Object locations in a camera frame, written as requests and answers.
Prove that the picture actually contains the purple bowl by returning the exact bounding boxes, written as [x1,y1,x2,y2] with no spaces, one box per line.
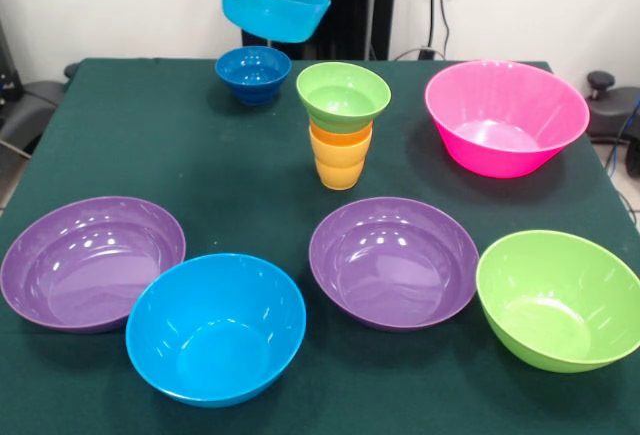
[0,196,187,334]
[309,196,481,332]

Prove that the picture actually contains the black chair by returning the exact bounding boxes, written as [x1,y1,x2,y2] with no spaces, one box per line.
[0,20,81,156]

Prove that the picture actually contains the yellow cup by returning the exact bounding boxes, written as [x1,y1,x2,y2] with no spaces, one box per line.
[310,133,373,191]

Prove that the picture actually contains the black knobbed equipment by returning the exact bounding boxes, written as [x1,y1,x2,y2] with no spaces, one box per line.
[585,70,640,181]

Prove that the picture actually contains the small green bowl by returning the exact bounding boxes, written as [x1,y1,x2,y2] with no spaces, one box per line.
[295,62,392,134]

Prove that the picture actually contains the small light blue bowl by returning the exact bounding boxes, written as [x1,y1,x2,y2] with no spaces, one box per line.
[221,0,332,44]

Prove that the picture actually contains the large pink bowl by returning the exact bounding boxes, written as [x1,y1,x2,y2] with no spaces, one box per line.
[425,60,591,180]

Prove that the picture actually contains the small dark blue bowl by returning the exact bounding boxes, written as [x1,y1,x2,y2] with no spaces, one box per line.
[216,46,293,106]

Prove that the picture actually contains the large blue bowl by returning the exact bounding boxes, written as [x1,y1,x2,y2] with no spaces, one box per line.
[125,252,307,408]

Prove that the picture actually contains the dark green table cloth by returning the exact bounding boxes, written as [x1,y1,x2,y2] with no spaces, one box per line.
[0,58,640,435]

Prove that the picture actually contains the orange cup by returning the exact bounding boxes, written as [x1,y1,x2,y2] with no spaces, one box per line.
[309,120,374,147]

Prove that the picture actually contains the black cables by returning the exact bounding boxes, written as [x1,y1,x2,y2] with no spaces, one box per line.
[392,0,451,62]

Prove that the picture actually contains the large green bowl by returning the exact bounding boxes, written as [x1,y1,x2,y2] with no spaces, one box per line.
[476,230,640,374]

